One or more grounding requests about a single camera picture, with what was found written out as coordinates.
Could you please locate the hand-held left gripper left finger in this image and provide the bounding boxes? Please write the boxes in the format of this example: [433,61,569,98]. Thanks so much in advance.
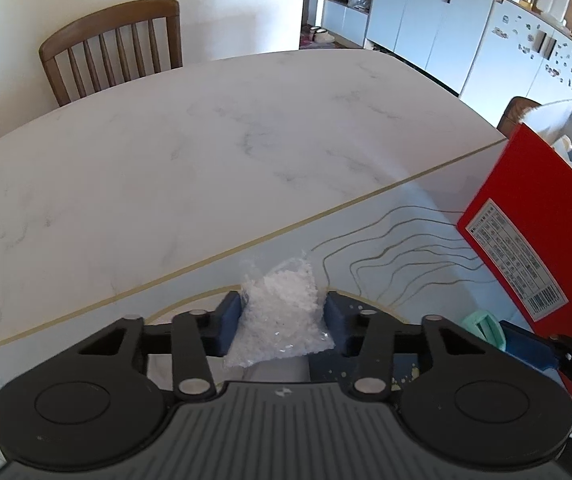
[70,291,244,402]

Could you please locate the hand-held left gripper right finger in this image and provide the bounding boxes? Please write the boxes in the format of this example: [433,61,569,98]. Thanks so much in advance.
[325,291,507,398]

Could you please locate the teal egg-shaped gadget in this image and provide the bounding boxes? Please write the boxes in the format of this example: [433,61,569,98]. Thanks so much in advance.
[458,310,509,353]

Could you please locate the clear plastic bag white bits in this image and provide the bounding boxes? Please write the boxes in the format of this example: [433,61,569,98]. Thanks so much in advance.
[223,250,337,368]

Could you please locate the red cardboard shoe box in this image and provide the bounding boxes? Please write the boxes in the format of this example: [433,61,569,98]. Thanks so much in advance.
[456,100,572,323]

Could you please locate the light blue printed desk mat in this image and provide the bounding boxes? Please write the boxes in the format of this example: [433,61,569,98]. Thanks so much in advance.
[0,140,532,480]

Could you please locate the dark brown round-back chair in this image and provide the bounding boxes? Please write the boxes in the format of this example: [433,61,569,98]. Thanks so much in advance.
[496,96,544,136]

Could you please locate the white cabinet with stickers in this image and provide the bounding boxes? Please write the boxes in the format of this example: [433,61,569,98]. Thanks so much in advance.
[458,0,572,133]

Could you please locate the low white bench cabinet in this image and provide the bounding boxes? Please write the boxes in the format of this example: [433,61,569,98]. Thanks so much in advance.
[321,0,371,51]

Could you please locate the brown slatted wooden chair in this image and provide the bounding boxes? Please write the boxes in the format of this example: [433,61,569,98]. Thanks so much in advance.
[39,0,184,108]

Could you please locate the white lower cabinet black handles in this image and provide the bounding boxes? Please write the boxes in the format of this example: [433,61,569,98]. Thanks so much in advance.
[366,0,497,98]

